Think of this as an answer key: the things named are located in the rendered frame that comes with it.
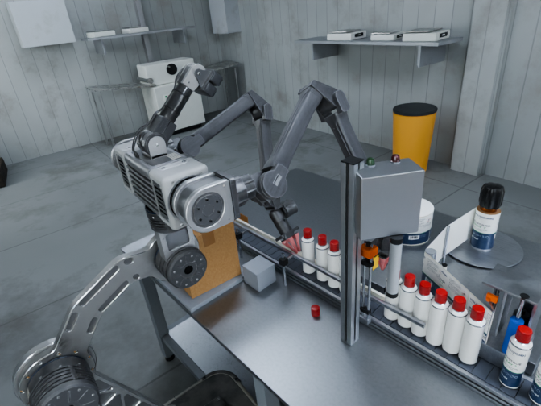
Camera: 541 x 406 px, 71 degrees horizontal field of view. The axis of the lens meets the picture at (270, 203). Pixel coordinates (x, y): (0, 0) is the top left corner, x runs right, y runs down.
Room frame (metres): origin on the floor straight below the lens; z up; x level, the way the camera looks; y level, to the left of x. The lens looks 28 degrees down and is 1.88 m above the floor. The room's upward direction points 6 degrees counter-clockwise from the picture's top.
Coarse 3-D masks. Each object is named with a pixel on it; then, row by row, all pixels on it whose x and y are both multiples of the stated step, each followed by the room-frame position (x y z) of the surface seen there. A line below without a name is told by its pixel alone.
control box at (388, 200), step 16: (400, 160) 0.95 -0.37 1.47; (368, 176) 0.87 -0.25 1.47; (384, 176) 0.87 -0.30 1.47; (400, 176) 0.87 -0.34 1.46; (416, 176) 0.87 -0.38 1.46; (368, 192) 0.86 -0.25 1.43; (384, 192) 0.87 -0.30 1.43; (400, 192) 0.87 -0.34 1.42; (416, 192) 0.87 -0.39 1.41; (368, 208) 0.86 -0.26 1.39; (384, 208) 0.87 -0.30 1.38; (400, 208) 0.87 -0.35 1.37; (416, 208) 0.87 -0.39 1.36; (368, 224) 0.86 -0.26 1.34; (384, 224) 0.87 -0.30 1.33; (400, 224) 0.87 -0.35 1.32; (416, 224) 0.87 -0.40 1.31
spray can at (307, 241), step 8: (304, 232) 1.25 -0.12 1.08; (304, 240) 1.25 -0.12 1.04; (312, 240) 1.25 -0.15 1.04; (304, 248) 1.24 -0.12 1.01; (312, 248) 1.24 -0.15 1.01; (304, 256) 1.24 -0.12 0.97; (312, 256) 1.24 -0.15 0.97; (304, 264) 1.25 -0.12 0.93; (304, 272) 1.25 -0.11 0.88; (312, 272) 1.24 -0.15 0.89
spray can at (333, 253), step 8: (336, 240) 1.17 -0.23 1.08; (336, 248) 1.14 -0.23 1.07; (328, 256) 1.15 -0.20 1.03; (336, 256) 1.13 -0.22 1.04; (328, 264) 1.15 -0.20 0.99; (336, 264) 1.13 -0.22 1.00; (336, 272) 1.13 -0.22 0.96; (328, 280) 1.15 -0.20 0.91; (336, 280) 1.13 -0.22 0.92; (336, 288) 1.13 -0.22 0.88
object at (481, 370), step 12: (240, 228) 1.66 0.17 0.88; (252, 240) 1.54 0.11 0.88; (264, 252) 1.43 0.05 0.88; (276, 252) 1.42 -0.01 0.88; (288, 264) 1.32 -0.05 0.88; (300, 264) 1.31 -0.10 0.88; (312, 276) 1.22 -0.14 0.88; (360, 300) 1.06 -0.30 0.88; (372, 300) 1.05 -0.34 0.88; (372, 312) 1.00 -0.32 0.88; (396, 324) 0.93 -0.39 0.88; (408, 336) 0.87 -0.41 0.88; (432, 348) 0.82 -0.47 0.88; (456, 360) 0.76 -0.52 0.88; (480, 360) 0.76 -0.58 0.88; (480, 372) 0.72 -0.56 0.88; (492, 372) 0.71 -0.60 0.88; (492, 384) 0.68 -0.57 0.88; (528, 384) 0.67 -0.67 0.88; (516, 396) 0.63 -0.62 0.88; (528, 396) 0.63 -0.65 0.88
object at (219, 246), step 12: (228, 228) 1.31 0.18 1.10; (204, 240) 1.25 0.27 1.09; (216, 240) 1.27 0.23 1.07; (228, 240) 1.30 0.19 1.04; (204, 252) 1.24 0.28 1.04; (216, 252) 1.27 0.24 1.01; (228, 252) 1.30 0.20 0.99; (216, 264) 1.26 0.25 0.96; (228, 264) 1.29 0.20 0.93; (204, 276) 1.23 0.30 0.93; (216, 276) 1.26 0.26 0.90; (228, 276) 1.29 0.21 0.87; (192, 288) 1.20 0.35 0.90; (204, 288) 1.22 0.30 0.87
